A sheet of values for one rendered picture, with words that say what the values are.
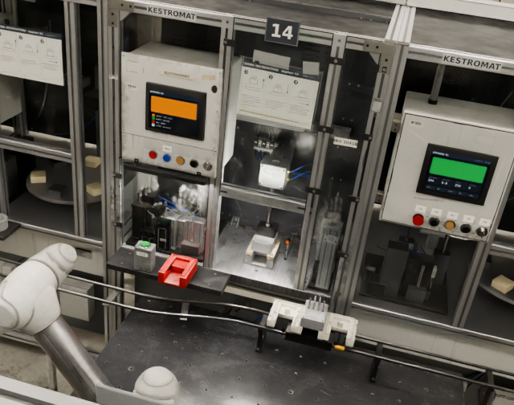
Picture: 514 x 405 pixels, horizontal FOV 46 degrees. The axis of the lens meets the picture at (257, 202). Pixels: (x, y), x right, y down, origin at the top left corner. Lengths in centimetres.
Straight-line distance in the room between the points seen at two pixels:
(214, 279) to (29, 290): 105
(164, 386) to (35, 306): 56
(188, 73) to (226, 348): 117
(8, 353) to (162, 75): 198
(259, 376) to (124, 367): 55
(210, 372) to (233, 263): 52
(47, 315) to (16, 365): 180
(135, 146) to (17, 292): 98
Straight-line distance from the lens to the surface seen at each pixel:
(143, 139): 259
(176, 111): 245
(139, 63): 248
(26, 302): 187
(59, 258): 197
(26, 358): 373
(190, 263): 271
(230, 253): 289
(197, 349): 271
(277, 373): 265
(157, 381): 219
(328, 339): 258
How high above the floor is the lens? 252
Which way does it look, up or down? 29 degrees down
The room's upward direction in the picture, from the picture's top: 7 degrees clockwise
